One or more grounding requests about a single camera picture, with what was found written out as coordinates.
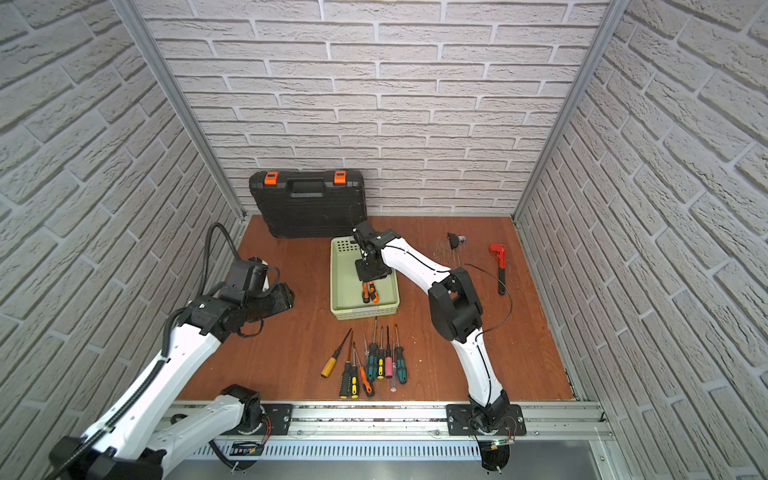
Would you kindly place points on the clear handled screwdriver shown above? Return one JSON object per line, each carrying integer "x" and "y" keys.
{"x": 393, "y": 381}

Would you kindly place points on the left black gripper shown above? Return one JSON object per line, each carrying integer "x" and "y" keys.
{"x": 288, "y": 296}

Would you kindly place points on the clear small screwdriver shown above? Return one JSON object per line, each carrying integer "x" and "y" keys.
{"x": 365, "y": 346}

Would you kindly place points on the black plastic tool case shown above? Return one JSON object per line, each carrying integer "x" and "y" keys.
{"x": 309, "y": 204}

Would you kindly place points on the black yellow striped screwdriver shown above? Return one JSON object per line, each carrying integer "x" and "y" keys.
{"x": 346, "y": 381}

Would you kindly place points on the orange slim screwdriver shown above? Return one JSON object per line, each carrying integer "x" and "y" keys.
{"x": 367, "y": 387}

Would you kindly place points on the yellow handled screwdriver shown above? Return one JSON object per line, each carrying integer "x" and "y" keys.
{"x": 333, "y": 359}

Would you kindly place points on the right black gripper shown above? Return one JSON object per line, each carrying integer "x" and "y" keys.
{"x": 366, "y": 275}

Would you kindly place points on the black yellow small screwdriver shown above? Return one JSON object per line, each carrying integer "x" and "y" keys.
{"x": 354, "y": 386}

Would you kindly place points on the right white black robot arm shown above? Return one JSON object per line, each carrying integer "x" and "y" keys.
{"x": 455, "y": 309}

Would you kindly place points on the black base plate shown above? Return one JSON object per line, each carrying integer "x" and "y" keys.
{"x": 465, "y": 420}
{"x": 272, "y": 417}

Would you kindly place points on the orange black curved screwdriver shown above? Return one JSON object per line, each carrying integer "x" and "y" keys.
{"x": 373, "y": 293}

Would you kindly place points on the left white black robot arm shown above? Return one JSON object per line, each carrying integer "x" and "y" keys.
{"x": 125, "y": 443}

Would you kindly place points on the black yellow dotted screwdriver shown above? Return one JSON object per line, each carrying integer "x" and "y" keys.
{"x": 380, "y": 356}

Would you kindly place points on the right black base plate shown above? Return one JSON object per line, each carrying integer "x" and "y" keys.
{"x": 465, "y": 420}

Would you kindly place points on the red pipe wrench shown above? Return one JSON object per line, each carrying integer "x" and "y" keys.
{"x": 499, "y": 251}

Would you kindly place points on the light green plastic bin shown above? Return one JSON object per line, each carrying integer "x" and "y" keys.
{"x": 347, "y": 290}

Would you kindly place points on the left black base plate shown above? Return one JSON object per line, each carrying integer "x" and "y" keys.
{"x": 272, "y": 417}

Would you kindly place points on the green black large screwdriver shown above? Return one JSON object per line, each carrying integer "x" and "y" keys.
{"x": 372, "y": 358}

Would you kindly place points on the aluminium rail frame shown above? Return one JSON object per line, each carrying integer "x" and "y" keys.
{"x": 370, "y": 430}

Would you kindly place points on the small black metal part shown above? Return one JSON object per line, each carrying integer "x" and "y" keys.
{"x": 455, "y": 240}

